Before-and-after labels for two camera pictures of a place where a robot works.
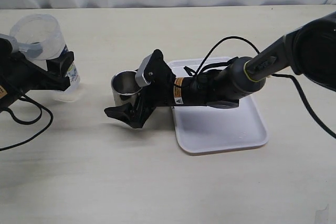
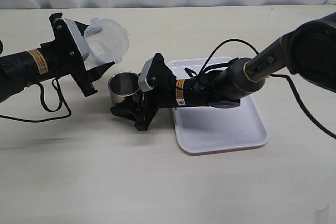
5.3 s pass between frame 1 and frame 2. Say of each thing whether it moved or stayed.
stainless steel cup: stayed
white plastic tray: stayed
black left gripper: moved
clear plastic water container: moved
